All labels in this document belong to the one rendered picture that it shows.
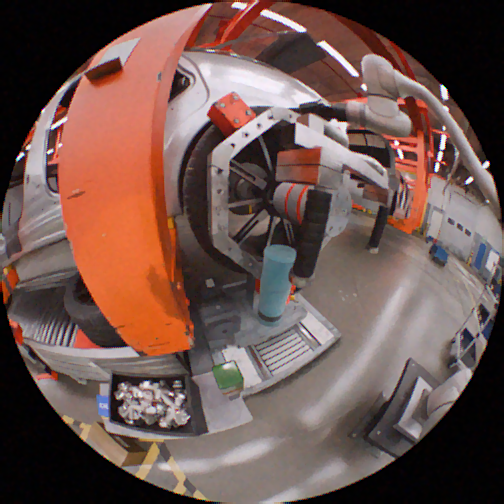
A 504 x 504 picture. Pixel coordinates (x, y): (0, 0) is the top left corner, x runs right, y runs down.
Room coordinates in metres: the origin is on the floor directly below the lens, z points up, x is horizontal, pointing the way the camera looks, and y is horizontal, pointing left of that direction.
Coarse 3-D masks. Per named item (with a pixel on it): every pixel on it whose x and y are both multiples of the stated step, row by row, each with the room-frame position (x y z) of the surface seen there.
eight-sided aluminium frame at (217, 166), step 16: (272, 112) 0.39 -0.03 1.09; (288, 112) 0.42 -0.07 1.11; (256, 128) 0.38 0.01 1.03; (224, 144) 0.34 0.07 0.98; (240, 144) 0.36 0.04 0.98; (208, 160) 0.36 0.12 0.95; (224, 160) 0.34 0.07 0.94; (208, 176) 0.37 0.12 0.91; (224, 176) 0.34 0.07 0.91; (208, 192) 0.37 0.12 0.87; (224, 192) 0.34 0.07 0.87; (208, 208) 0.37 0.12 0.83; (224, 208) 0.34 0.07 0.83; (208, 224) 0.38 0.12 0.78; (224, 224) 0.34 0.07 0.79; (224, 240) 0.34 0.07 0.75; (240, 256) 0.38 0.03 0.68; (256, 272) 0.39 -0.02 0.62
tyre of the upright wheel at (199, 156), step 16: (256, 112) 0.47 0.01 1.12; (208, 144) 0.40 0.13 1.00; (192, 160) 0.39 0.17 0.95; (192, 176) 0.38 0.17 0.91; (192, 192) 0.38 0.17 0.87; (192, 208) 0.38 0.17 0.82; (192, 224) 0.39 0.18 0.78; (208, 240) 0.40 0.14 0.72; (224, 256) 0.43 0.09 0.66; (240, 272) 0.46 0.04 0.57
